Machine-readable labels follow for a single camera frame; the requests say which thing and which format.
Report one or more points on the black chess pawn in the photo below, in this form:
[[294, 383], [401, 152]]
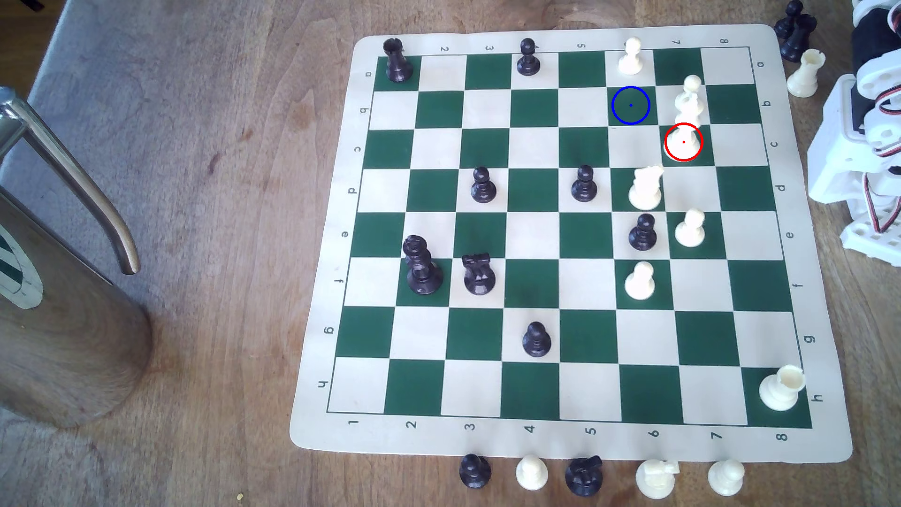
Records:
[[536, 343], [528, 62], [483, 190], [475, 473], [583, 189], [643, 236]]

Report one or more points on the black chess rook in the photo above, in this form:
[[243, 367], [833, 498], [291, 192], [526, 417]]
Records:
[[398, 63]]

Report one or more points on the white chess pawn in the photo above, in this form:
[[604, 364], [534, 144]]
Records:
[[686, 148], [726, 479], [631, 62], [531, 475], [690, 232], [640, 284]]

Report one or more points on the green white chess board mat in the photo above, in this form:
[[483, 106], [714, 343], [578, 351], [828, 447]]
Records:
[[533, 238]]

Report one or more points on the white chess rook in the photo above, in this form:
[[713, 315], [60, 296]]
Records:
[[780, 391], [804, 76]]

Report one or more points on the black chess knight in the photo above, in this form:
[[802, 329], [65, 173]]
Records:
[[583, 479], [478, 277]]

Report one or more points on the black chess queen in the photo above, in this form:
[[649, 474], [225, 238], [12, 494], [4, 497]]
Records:
[[424, 273]]

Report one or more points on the tall black chess piece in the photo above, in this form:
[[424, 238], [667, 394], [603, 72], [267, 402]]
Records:
[[788, 20], [799, 42]]

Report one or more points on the white chess knight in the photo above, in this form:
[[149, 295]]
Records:
[[656, 480], [645, 191]]

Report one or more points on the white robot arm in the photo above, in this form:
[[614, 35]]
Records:
[[841, 155]]

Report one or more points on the stainless steel pitcher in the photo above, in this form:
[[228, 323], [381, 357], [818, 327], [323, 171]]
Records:
[[63, 338]]

